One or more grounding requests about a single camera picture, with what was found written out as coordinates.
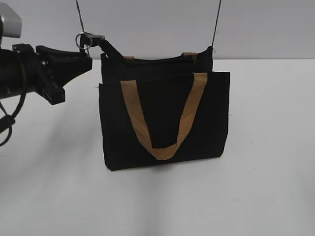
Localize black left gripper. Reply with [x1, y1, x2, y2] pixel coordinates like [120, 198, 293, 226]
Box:
[12, 43, 93, 105]

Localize black tote bag tan handles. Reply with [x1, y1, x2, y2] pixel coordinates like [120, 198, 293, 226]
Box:
[75, 32, 231, 171]

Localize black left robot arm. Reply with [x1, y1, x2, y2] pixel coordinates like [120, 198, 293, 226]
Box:
[0, 44, 93, 105]

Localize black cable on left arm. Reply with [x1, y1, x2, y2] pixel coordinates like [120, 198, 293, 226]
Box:
[0, 56, 28, 147]

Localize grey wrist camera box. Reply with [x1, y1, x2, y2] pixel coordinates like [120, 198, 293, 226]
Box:
[0, 2, 22, 38]

